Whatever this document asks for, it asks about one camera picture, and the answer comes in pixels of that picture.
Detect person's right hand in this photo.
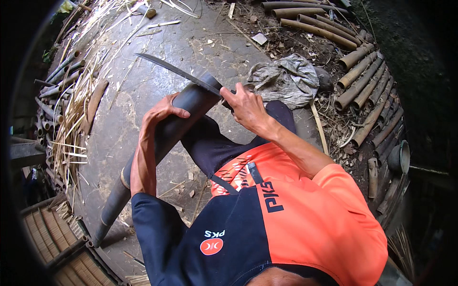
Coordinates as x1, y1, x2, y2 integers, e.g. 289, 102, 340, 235
219, 83, 278, 139

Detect person's left hand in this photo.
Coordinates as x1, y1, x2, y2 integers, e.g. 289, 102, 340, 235
141, 92, 191, 134

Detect dark steel machete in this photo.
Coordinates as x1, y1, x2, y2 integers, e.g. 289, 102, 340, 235
135, 53, 237, 109

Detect long dark bamboo pole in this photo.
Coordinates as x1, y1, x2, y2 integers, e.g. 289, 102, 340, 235
94, 71, 224, 248

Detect crumpled grey plastic sack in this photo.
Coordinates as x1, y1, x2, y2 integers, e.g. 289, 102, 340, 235
247, 54, 321, 110

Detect person's legs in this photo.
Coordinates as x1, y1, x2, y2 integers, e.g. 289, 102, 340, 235
181, 100, 297, 179

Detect grey stone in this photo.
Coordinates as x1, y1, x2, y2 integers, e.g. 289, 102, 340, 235
315, 67, 334, 92

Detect long flat bamboo slat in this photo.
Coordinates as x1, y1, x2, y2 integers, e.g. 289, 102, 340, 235
309, 102, 329, 156

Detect pale bamboo splinter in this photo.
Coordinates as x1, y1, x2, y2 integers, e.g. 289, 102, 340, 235
147, 20, 182, 29

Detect heap of long bamboo poles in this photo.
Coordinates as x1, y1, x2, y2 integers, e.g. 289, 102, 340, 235
261, 0, 363, 51

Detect short bamboo stub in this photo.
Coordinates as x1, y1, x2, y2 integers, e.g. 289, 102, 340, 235
137, 4, 157, 19

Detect row of cut bamboo sections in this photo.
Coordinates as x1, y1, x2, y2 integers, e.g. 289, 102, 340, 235
333, 42, 406, 158

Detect curved brown bamboo shell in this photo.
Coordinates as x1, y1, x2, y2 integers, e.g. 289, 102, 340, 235
81, 79, 109, 136

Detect person's body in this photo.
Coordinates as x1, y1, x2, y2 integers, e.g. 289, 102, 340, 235
131, 143, 389, 286

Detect heap of pale bamboo strips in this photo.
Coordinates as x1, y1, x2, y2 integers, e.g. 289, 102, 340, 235
49, 54, 105, 188

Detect short split bamboo piece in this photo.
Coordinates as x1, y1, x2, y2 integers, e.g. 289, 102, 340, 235
367, 158, 379, 199

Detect pile of thin bamboo tubes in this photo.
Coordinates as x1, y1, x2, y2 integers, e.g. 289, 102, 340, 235
34, 50, 86, 188

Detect grey metal pot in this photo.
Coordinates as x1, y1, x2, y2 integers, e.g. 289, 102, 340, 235
387, 140, 411, 175

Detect grey metal bar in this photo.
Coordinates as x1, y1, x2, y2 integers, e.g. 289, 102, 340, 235
10, 137, 48, 169

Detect woven bamboo panel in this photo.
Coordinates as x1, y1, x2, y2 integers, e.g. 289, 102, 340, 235
21, 199, 123, 286

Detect bundle of thin bamboo sticks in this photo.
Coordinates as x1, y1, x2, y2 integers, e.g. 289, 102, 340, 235
387, 225, 416, 281

